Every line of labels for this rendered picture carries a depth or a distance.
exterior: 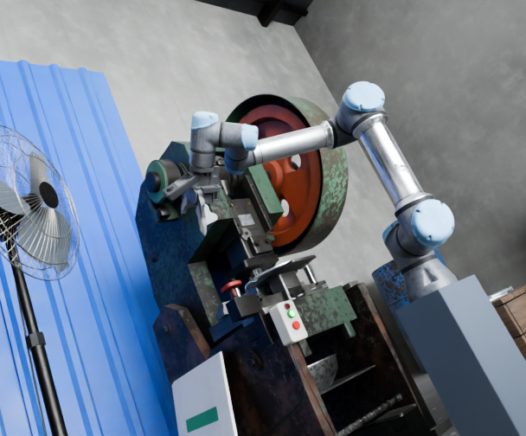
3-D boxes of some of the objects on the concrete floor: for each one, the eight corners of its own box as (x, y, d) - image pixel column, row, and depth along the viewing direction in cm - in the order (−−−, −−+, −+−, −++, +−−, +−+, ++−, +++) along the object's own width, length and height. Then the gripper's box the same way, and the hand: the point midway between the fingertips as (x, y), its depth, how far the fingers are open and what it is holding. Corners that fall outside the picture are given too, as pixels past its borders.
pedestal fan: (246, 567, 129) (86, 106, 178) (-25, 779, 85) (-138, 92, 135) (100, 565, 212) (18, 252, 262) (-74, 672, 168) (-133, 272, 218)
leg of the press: (452, 426, 177) (345, 219, 205) (438, 439, 170) (329, 221, 198) (304, 461, 239) (237, 298, 267) (288, 471, 231) (221, 303, 259)
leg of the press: (370, 496, 141) (254, 233, 169) (347, 515, 134) (229, 236, 162) (220, 516, 203) (152, 321, 231) (198, 530, 195) (131, 327, 223)
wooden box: (599, 362, 172) (544, 276, 183) (561, 400, 148) (500, 298, 159) (503, 387, 200) (461, 311, 211) (458, 423, 176) (413, 335, 187)
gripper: (233, 173, 136) (227, 235, 143) (202, 154, 150) (197, 212, 158) (206, 176, 131) (202, 240, 139) (176, 156, 146) (174, 214, 153)
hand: (191, 227), depth 147 cm, fingers open, 14 cm apart
